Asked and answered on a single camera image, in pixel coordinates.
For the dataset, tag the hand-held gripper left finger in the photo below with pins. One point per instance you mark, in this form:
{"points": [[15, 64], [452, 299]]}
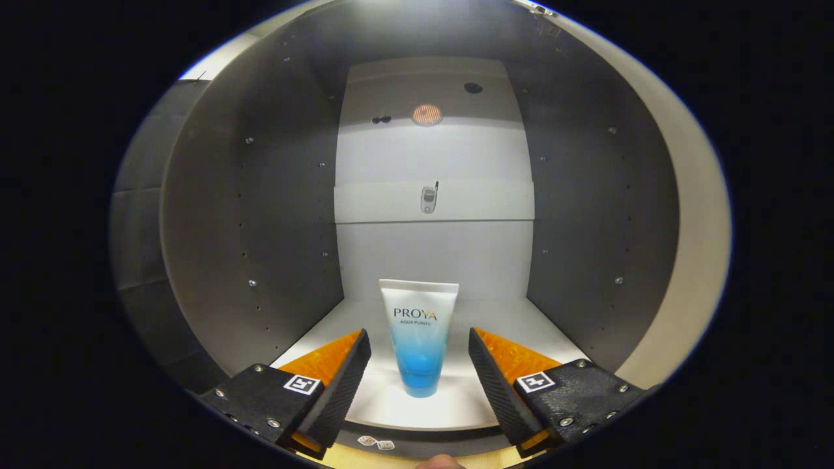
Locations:
{"points": [[340, 391]]}

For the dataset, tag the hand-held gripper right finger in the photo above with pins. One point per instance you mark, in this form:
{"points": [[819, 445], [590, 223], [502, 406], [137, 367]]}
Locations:
{"points": [[498, 391]]}

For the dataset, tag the beige cabinet door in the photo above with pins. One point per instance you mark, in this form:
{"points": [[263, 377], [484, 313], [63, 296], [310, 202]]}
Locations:
{"points": [[697, 260]]}

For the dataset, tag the white and blue tube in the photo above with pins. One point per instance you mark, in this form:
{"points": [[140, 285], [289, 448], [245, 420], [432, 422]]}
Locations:
{"points": [[420, 339]]}

